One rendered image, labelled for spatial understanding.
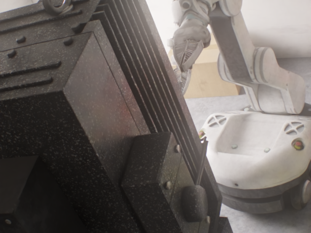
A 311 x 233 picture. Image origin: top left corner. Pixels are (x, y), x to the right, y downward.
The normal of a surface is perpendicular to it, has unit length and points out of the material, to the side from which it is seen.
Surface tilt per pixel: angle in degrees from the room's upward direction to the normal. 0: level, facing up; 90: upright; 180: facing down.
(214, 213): 0
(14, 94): 0
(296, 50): 90
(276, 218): 0
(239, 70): 95
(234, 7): 96
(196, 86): 90
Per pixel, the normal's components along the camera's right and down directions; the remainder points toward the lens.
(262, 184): -0.16, 0.63
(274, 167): -0.18, -0.11
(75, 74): 0.93, -0.12
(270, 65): 0.83, 0.07
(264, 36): -0.36, 0.66
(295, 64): -0.33, -0.75
